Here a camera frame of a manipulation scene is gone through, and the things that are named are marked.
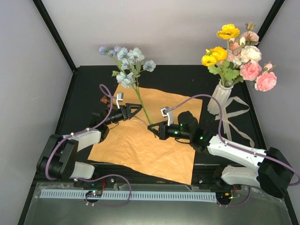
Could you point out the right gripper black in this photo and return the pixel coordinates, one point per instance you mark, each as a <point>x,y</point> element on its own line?
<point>162,133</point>

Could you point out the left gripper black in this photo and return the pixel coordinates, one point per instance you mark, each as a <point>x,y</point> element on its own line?
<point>126,111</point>

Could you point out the orange wrapping paper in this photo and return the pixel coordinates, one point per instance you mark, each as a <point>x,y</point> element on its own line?
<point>132,145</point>

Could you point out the light blue flower stem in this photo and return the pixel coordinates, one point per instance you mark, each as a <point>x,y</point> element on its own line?
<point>131,63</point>

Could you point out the small blue flower stem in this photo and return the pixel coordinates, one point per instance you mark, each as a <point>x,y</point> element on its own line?
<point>107,50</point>

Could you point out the yellow flower stem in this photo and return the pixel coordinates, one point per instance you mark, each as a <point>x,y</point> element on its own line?
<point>217,59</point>

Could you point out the white rose stem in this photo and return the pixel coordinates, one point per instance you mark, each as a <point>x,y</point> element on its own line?
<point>247,51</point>

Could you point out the peach cream rose stem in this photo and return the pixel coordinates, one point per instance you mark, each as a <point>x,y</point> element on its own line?
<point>248,35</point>

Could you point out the pale pink rose stem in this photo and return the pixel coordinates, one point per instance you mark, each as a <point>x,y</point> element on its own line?
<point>232,56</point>

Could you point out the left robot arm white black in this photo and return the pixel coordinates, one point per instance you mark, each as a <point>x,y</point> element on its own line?
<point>58,159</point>

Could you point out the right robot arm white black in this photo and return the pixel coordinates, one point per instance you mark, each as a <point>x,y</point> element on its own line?
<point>202,140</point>

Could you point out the white ribbed vase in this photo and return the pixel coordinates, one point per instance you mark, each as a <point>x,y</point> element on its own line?
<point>221,94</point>

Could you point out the red brown flower stem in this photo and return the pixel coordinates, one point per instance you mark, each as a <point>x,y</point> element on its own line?
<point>106,100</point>

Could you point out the right circuit board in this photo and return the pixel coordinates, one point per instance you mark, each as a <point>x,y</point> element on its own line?
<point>228,195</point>

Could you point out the circuit board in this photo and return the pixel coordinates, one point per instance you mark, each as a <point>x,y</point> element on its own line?
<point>93,193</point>
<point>228,195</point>

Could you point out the left circuit board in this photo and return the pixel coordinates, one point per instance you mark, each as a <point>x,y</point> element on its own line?
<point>93,193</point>

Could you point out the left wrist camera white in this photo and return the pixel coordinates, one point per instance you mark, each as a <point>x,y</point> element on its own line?
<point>118,100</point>

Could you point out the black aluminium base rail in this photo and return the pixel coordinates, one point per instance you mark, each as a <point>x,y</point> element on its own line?
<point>215,175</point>

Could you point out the light blue cable duct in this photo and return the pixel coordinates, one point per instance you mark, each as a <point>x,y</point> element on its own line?
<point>133,195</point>

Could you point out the left black frame post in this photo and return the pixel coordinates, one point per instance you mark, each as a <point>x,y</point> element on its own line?
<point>54,32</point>

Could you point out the black frame post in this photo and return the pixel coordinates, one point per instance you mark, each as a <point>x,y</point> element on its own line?
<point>270,18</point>
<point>54,32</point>

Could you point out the right black frame post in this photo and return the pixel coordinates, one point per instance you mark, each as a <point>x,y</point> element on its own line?
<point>270,18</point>

